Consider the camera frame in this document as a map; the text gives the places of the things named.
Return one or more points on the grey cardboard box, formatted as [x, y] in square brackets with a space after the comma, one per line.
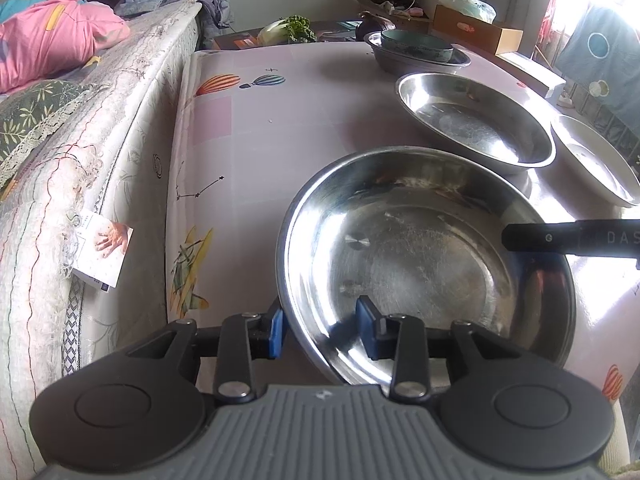
[380, 7]

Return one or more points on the pink pillow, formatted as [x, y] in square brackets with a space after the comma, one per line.
[50, 35]

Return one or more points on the pink hanging garment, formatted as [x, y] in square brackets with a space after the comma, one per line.
[552, 15]

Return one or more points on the teal ceramic bowl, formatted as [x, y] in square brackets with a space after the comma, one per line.
[415, 50]

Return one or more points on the open brown cardboard box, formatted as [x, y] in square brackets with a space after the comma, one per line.
[465, 27]

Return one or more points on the red cabbage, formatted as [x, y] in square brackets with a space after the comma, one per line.
[372, 22]

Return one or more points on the large shallow steel plate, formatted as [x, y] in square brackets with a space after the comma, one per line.
[475, 120]
[425, 260]

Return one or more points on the metal drying rack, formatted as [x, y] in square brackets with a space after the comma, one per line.
[600, 110]

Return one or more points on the grey white carton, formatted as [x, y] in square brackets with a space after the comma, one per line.
[530, 72]

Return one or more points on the white sneaker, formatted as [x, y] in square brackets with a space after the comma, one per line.
[566, 101]

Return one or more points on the white plastic bag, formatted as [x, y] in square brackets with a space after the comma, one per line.
[470, 7]

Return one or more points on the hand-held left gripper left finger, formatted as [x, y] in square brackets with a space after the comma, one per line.
[274, 332]

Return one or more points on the grey-blue clothes pile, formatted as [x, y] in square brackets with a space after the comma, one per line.
[200, 5]

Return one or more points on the green patterned pillow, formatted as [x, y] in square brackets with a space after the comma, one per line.
[30, 115]

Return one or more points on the blue printed hanging cloth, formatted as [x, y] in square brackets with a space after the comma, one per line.
[600, 50]

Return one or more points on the white printed ceramic plate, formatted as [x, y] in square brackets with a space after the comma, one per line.
[590, 160]

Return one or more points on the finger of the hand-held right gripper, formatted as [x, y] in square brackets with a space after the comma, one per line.
[540, 237]

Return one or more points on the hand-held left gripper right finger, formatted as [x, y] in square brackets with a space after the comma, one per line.
[367, 330]

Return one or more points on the white patterned mattress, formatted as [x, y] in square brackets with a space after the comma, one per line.
[125, 110]

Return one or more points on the small picture card packet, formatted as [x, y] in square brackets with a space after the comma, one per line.
[105, 250]

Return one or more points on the leafy green cabbage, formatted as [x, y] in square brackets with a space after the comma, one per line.
[285, 30]

